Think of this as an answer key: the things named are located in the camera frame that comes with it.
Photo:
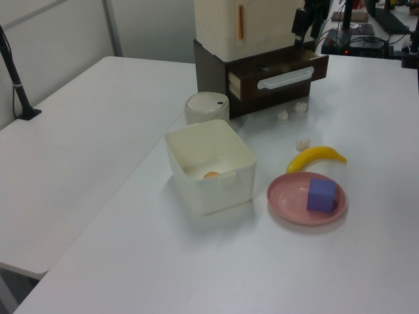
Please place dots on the black box red light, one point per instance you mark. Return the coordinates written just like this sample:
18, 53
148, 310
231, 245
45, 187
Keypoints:
365, 47

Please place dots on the small orange item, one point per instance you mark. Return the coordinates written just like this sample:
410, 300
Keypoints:
211, 174

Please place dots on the white square plastic bin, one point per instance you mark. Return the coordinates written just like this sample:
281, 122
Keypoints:
209, 193

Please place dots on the pink plate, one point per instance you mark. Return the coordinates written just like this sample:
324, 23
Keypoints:
288, 202

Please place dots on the small white trash can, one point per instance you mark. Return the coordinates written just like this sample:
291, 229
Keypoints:
206, 108

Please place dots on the black camera stand pole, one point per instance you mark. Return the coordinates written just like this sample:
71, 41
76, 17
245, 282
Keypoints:
16, 85

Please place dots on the yellow banana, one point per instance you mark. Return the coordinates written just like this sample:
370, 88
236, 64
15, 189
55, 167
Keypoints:
311, 156

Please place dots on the crumpled white paper ball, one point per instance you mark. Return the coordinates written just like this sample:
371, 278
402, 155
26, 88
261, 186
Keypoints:
302, 144
283, 115
300, 107

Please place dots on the cream toy fridge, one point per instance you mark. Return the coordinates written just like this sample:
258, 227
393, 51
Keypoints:
222, 26

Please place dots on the dark brown drawer cabinet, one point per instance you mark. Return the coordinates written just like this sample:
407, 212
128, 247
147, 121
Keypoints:
209, 75

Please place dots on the purple cube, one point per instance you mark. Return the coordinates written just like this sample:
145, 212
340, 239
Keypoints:
320, 196

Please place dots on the black table clamp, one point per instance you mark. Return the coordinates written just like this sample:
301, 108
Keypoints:
410, 52

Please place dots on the black monitor stand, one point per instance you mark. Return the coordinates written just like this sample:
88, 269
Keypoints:
347, 31

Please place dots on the black keyboard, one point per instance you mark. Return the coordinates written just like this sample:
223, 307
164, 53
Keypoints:
391, 19

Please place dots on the black Franka gripper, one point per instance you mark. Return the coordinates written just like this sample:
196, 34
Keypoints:
317, 9

